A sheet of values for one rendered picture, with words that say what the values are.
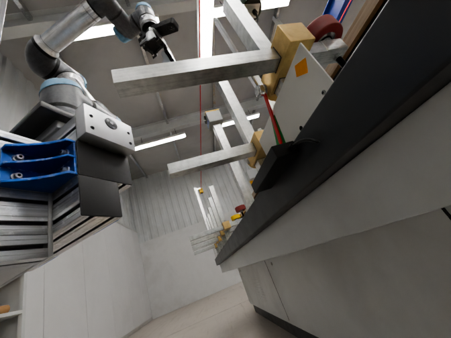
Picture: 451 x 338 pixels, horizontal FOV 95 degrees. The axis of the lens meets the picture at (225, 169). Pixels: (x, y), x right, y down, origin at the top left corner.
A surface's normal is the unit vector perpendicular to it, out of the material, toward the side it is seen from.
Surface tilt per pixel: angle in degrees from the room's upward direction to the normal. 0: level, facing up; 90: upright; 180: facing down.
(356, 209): 90
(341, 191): 90
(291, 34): 90
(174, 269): 90
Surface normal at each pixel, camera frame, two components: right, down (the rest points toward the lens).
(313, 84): -0.93, 0.26
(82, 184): 0.83, -0.48
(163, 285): 0.04, -0.45
